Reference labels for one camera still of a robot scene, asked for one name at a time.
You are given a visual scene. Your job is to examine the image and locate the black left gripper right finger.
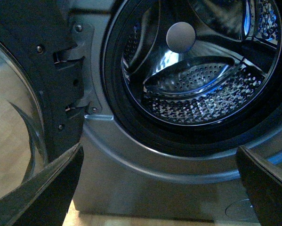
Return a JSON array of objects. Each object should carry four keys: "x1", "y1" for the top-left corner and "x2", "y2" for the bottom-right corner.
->
[{"x1": 235, "y1": 146, "x2": 282, "y2": 226}]

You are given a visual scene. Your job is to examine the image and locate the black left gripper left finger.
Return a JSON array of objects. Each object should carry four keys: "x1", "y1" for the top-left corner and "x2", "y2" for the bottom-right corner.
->
[{"x1": 0, "y1": 144, "x2": 84, "y2": 226}]

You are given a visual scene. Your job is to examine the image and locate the washing machine glass door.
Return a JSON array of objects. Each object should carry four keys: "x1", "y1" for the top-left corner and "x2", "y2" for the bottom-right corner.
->
[{"x1": 0, "y1": 0, "x2": 84, "y2": 200}]

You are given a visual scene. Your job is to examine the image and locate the grey front-load washing machine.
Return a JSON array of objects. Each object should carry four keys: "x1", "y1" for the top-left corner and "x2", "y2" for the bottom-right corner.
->
[{"x1": 69, "y1": 0, "x2": 282, "y2": 221}]

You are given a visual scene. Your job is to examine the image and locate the steel washing machine drum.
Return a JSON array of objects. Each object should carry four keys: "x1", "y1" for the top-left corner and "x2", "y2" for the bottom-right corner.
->
[{"x1": 121, "y1": 0, "x2": 282, "y2": 127}]

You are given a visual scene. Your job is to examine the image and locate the round drain filter cover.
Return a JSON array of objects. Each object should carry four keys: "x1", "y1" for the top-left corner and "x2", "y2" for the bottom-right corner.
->
[{"x1": 225, "y1": 199, "x2": 256, "y2": 220}]

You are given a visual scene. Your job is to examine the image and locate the black rubber door gasket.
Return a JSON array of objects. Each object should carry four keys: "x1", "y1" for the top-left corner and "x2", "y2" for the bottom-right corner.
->
[{"x1": 101, "y1": 0, "x2": 282, "y2": 157}]

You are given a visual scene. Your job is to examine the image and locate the grey metal door hinge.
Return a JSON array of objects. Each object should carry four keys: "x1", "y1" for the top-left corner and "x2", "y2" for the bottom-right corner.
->
[{"x1": 67, "y1": 22, "x2": 102, "y2": 114}]

